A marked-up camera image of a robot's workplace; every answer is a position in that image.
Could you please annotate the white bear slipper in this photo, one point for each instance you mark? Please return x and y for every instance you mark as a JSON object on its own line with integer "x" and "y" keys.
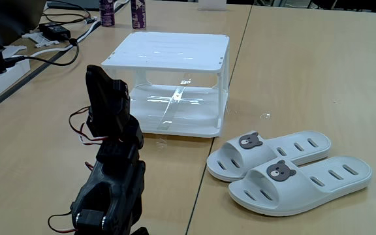
{"x": 305, "y": 143}
{"x": 305, "y": 196}

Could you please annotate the white plastic shelf box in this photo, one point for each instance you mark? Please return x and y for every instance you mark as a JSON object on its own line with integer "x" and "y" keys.
{"x": 175, "y": 49}

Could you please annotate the black power adapter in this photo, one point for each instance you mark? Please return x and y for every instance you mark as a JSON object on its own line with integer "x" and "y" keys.
{"x": 55, "y": 31}

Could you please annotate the purple drink can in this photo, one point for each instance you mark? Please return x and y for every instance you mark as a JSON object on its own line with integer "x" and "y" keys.
{"x": 107, "y": 13}
{"x": 138, "y": 14}

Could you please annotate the black flat device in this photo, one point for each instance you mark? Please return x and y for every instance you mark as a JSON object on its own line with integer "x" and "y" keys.
{"x": 73, "y": 4}

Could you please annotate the white power strip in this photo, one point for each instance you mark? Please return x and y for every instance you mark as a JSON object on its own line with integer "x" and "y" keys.
{"x": 2, "y": 81}

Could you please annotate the black laptop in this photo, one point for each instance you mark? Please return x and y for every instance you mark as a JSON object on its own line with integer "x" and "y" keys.
{"x": 15, "y": 19}

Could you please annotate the white card stand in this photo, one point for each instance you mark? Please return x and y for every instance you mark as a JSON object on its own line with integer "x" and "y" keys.
{"x": 212, "y": 4}

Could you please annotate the black chair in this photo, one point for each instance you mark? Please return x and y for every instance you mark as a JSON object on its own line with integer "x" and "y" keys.
{"x": 344, "y": 4}

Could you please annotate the white plastic bracket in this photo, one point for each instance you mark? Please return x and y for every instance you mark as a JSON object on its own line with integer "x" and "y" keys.
{"x": 41, "y": 39}

